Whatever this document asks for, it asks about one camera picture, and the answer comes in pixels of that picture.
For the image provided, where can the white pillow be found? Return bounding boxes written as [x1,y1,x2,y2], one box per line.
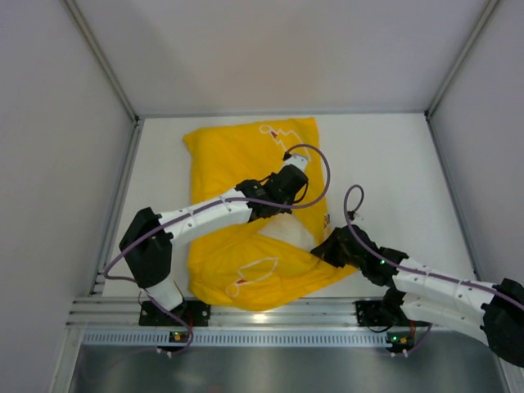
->
[258,215,317,251]

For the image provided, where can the yellow Pikachu pillowcase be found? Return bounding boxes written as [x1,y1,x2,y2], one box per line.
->
[183,118,356,311]

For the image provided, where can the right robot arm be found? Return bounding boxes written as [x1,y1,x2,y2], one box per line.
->
[311,225,523,367]

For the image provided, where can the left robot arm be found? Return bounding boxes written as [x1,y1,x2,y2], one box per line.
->
[119,165,308,312]

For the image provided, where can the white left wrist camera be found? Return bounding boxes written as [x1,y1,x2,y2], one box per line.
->
[282,152,309,173]

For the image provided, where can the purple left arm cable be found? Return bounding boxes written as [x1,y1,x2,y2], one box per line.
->
[102,142,332,357]

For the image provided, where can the aluminium mounting rail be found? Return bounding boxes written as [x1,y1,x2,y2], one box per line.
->
[66,297,379,329]

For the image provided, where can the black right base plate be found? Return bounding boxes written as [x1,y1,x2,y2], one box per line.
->
[354,300,391,328]

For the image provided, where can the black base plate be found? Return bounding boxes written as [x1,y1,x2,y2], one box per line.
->
[138,300,210,327]
[354,300,391,328]

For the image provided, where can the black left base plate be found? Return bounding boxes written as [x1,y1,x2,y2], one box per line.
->
[138,300,210,327]

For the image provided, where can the white slotted cable duct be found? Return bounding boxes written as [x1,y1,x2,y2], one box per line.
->
[82,329,392,348]

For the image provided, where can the left aluminium frame post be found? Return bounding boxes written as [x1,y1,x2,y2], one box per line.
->
[61,0,140,124]

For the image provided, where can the aluminium frame post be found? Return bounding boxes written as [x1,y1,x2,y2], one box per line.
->
[61,0,140,124]
[424,0,503,123]

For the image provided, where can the right aluminium frame post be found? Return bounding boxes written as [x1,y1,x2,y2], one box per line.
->
[424,0,503,123]

